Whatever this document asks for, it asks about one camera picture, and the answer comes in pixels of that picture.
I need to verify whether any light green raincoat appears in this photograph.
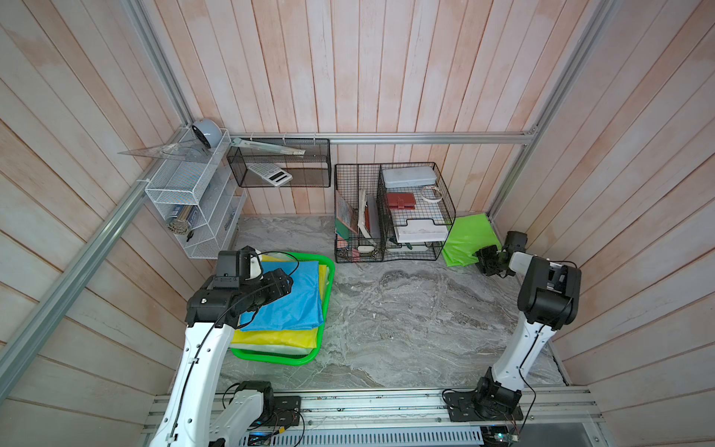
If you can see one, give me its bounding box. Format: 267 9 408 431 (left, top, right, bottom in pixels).
441 213 501 267

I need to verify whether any blue raincoat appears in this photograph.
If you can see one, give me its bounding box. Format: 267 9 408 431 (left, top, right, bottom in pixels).
240 261 324 332

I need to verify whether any white translucent raincoat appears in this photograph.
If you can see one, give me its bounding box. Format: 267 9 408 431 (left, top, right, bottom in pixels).
230 344 313 357

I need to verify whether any green plastic basket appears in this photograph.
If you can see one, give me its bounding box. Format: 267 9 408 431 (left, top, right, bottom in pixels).
231 251 335 366

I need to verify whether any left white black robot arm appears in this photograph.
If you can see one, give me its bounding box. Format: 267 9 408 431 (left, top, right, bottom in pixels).
151 246 295 446

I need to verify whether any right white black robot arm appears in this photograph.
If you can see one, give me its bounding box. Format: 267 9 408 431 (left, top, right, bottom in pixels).
442 231 582 422

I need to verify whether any rolled silver bundle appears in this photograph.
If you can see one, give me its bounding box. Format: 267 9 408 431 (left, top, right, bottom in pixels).
166 205 194 235

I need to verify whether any white tape roll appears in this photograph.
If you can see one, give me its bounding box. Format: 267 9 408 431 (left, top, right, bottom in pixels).
420 186 444 204

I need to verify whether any red wallet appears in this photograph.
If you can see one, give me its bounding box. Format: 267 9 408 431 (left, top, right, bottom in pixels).
385 192 416 210

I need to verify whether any grey pencil case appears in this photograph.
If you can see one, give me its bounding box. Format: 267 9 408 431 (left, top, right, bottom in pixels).
382 166 437 189

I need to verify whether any white calculator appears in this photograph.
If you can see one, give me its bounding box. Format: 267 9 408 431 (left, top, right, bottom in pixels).
247 163 293 187

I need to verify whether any clear triangle ruler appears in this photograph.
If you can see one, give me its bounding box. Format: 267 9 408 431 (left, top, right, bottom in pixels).
120 140 213 163

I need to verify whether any black wire tray stack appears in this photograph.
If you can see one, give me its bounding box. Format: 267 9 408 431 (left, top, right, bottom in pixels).
378 162 456 262

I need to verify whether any white wire wall shelf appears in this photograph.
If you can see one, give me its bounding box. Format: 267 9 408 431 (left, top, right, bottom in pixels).
145 129 246 260

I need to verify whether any black mesh wall basket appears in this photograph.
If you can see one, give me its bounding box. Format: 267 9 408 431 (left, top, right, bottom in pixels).
226 137 331 188

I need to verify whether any black wire file organizer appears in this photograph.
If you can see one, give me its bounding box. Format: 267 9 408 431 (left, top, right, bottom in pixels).
333 164 385 263

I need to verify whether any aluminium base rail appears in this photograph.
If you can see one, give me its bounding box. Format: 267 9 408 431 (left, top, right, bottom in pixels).
139 384 607 447

